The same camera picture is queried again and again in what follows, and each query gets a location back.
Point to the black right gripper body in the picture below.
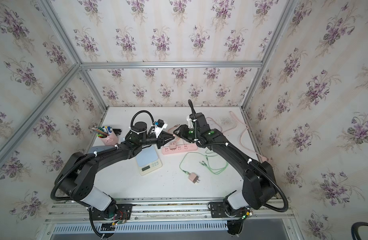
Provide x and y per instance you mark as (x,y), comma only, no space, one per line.
(190,135)

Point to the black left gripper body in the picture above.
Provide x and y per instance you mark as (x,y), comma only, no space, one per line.
(152,140)

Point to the pink power strip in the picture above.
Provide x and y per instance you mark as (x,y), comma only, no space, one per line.
(185,148)

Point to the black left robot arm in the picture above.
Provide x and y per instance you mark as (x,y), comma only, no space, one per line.
(76,180)

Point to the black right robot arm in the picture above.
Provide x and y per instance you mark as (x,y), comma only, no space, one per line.
(259,189)

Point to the cream blue front electronic scale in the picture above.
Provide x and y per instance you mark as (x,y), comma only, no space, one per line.
(148,161)

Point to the pink pen holder cup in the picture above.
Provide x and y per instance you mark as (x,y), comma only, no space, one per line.
(110,140)

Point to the coloured pens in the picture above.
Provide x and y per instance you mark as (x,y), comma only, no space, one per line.
(105,131)

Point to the black chair part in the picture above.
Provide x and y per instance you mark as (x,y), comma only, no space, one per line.
(358,230)

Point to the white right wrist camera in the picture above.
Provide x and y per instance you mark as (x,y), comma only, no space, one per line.
(191,121)

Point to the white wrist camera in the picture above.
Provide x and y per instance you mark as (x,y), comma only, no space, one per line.
(191,121)
(159,126)

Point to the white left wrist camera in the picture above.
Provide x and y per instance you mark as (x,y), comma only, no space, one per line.
(159,126)

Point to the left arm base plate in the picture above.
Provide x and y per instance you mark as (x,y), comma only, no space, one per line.
(120,212)

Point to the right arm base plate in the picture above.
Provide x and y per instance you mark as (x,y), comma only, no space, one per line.
(221,209)

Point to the aluminium enclosure frame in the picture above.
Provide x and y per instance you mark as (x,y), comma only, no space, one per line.
(80,67)

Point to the aluminium mounting rail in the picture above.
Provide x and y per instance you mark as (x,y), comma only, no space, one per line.
(143,210)

